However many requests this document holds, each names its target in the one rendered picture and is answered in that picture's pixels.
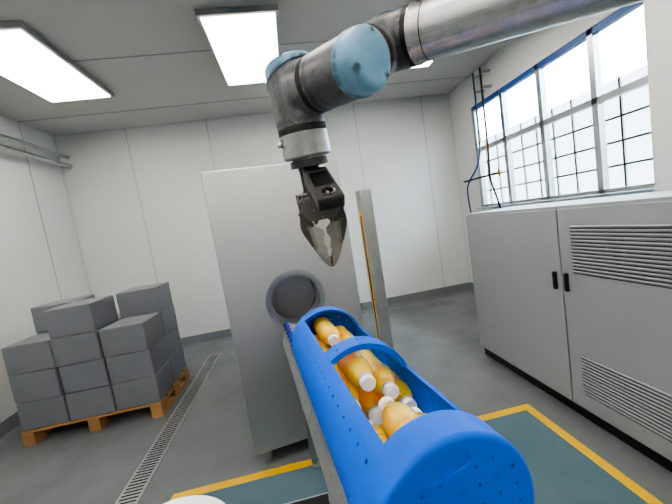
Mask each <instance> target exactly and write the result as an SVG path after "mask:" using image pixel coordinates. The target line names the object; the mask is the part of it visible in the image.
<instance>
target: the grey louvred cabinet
mask: <svg viewBox="0 0 672 504"><path fill-rule="evenodd" d="M466 225H467V233H468V242H469V250H470V259H471V268H472V276H473V285H474V293H475V302H476V310H477V319H478V327H479V336H480V344H481V345H482V346H483V347H484V348H485V354H487V355H488V356H490V357H491V358H493V359H494V360H496V361H498V362H499V363H501V364H502V365H504V366H505V367H507V368H509V369H510V370H512V371H513V372H515V373H516V374H518V375H519V376H521V377H523V378H524V379H526V380H527V381H529V382H530V383H532V384H534V385H535V386H537V387H538V388H540V389H541V390H543V391H545V392H546V393H548V394H549V395H551V396H552V397H554V398H556V399H557V400H559V401H560V402H562V403H563V404H565V405H567V406H568V407H570V408H571V409H573V410H574V411H576V412H578V413H579V414H581V415H582V416H584V417H585V418H587V419H589V420H590V421H592V422H593V423H595V424H596V425H598V426H600V427H601V428H603V429H604V430H606V431H607V432H609V433H611V434H612V435H614V436H615V437H617V438H618V439H620V440H621V441H623V442H625V443H626V444H628V445H629V446H631V447H632V448H634V449H636V450H637V451H639V452H640V453H642V454H643V455H645V456H647V457H648V458H650V459H651V460H653V461H654V462H656V463H658V464H659V465H661V466H662V467H664V468H665V469H667V470H669V471H670V472H672V190H668V191H658V192H649V193H639V194H629V195H619V196H610V197H600V198H590V199H580V200H570V201H561V202H551V203H541V204H531V205H522V206H512V207H506V208H500V209H494V210H487V211H481V212H475V213H469V214H467V216H466Z"/></svg>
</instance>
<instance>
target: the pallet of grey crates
mask: <svg viewBox="0 0 672 504"><path fill-rule="evenodd" d="M116 299H117V303H118V308H119V312H120V313H117V310H116V306H115V302H114V297H113V295H109V296H103V297H97V298H95V295H94V294H92V295H86V296H80V297H74V298H69V299H63V300H57V301H54V302H51V303H48V304H44V305H41V306H38V307H35V308H31V309H30V310H31V314H32V318H33V322H34V326H35V329H36V333H38V334H37V335H33V336H31V337H28V338H26V339H24V340H21V341H19V342H16V343H14V344H12V345H9V346H7V347H5V348H2V349H1V351H2V355H3V359H4V362H5V366H6V370H7V374H8V376H9V377H8V379H9V383H10V386H11V390H12V394H13V398H14V401H15V404H17V405H16V407H17V411H18V415H19V419H20V422H21V426H22V430H23V431H22V432H21V436H22V440H23V444H24V448H25V447H29V446H34V445H37V444H38V443H39V442H41V441H42V440H43V439H44V438H45V437H46V436H48V435H49V434H50V433H51V432H52V431H54V430H55V429H56V428H57V427H60V426H64V425H69V424H73V423H78V422H82V421H87V422H88V426H89V430H90V433H92V432H96V431H101V430H103V428H104V427H105V426H106V425H107V424H108V423H109V422H110V421H111V420H112V419H113V418H114V417H115V416H116V415H117V414H119V413H124V412H128V411H133V410H137V409H142V408H146V407H150V409H151V413H152V418H153V419H154V418H159V417H163V416H164V415H165V414H166V412H167V411H168V409H169V408H170V406H171V405H172V403H173V402H174V401H175V399H176V398H177V396H178V395H179V393H180V392H181V390H182V389H183V387H184V386H185V384H186V383H187V381H188V380H189V378H190V375H189V370H188V366H186V361H185V356H184V352H183V347H182V344H181V339H180V335H179V330H178V325H177V324H178V323H177V318H176V313H175V309H174V304H173V301H172V296H171V291H170V287H169V282H162V283H156V284H150V285H144V286H139V287H134V288H131V289H128V290H125V291H123V292H120V293H117V294H116Z"/></svg>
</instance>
